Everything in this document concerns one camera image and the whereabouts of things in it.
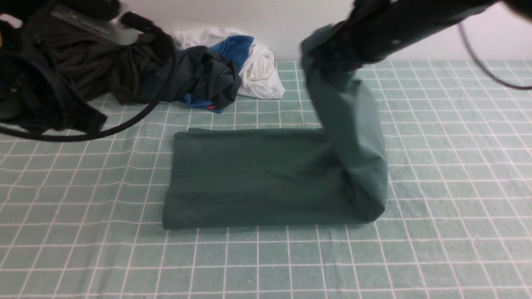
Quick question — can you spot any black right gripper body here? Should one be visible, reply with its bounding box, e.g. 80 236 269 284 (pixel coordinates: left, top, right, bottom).
308 0 399 73

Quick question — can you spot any green long-sleeve top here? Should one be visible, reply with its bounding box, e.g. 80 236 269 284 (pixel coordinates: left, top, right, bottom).
162 25 388 230

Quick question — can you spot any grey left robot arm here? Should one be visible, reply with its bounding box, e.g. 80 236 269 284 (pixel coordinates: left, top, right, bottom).
1 0 108 140

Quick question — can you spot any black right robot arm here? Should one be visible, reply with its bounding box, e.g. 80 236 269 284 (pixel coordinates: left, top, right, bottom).
301 0 495 72

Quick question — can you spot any white crumpled garment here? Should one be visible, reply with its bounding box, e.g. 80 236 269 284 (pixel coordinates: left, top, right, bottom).
173 28 285 100

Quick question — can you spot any blue crumpled garment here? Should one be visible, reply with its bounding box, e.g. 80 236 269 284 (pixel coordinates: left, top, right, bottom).
174 35 254 113

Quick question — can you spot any dark teal crumpled garment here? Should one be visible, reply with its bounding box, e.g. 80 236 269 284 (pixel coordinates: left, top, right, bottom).
133 46 242 110

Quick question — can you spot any dark olive crumpled garment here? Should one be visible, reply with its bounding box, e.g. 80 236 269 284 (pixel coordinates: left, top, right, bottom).
38 17 175 104

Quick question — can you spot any green checkered tablecloth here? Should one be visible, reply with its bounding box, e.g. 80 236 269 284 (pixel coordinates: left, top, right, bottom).
0 61 532 299

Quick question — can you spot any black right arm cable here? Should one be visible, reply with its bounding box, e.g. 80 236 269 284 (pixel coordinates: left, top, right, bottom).
457 21 532 91

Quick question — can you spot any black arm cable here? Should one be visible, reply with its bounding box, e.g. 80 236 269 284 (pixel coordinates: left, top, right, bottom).
457 21 532 91
0 25 177 143

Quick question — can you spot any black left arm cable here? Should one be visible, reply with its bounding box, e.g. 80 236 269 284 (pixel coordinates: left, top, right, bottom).
0 25 177 143

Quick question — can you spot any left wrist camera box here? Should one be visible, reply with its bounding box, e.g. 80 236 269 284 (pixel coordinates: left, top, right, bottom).
51 3 163 46

